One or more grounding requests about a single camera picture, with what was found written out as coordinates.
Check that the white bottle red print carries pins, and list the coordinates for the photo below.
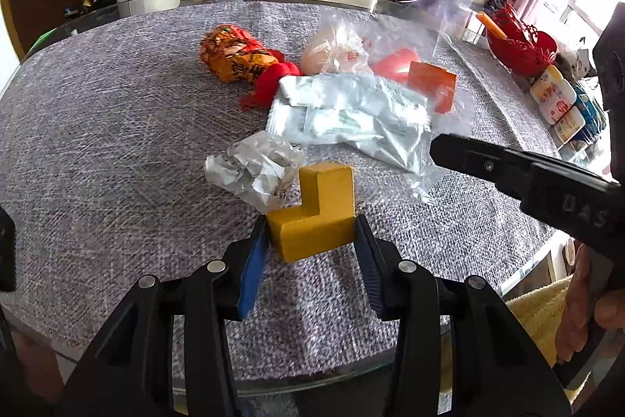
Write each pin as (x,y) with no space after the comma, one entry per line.
(551,94)

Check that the red plastic basket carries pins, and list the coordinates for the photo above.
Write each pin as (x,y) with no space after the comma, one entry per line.
(525,50)

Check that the white bottle yellow print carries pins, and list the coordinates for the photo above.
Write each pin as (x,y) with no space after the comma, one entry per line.
(570,129)

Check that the black object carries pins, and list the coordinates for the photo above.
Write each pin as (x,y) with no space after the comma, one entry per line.
(7,251)

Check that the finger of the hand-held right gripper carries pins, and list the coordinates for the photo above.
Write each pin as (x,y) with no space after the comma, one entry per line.
(468,158)

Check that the clear plastic bag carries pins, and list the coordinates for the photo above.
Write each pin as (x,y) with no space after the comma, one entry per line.
(390,28)

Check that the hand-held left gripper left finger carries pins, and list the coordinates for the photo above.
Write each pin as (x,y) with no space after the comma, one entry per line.
(254,273)

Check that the red mesh net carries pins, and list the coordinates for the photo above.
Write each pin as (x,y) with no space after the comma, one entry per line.
(271,85)

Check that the beige plastic bag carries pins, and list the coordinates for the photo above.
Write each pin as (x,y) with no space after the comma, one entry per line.
(327,53)

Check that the yellow towel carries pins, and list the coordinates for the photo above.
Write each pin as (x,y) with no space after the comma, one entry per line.
(537,319)

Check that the red plastic piece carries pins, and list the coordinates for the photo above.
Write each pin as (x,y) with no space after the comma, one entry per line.
(393,65)

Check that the blue packet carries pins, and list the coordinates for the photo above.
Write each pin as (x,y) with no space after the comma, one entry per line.
(591,109)

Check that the dark blurred object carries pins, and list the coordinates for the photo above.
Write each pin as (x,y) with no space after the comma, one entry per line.
(613,80)

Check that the yellow L-shaped block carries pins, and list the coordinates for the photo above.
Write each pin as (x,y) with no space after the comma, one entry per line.
(312,226)

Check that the crumpled silver wrapper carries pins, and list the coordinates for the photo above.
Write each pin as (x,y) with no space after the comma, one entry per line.
(249,168)

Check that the grey table runner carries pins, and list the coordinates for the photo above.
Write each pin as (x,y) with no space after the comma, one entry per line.
(122,153)

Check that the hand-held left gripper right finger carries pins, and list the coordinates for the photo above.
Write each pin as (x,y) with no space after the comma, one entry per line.
(367,265)

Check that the orange snack packet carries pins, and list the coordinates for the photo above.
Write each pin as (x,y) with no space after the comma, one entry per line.
(234,53)

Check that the orange stick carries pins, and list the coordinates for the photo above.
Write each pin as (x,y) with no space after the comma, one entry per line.
(490,23)

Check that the orange card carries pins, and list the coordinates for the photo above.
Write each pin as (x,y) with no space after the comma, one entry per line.
(434,87)

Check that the white-green plastic package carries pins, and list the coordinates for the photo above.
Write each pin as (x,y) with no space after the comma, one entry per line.
(342,119)

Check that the person's right hand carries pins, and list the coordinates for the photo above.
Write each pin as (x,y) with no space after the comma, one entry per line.
(573,299)

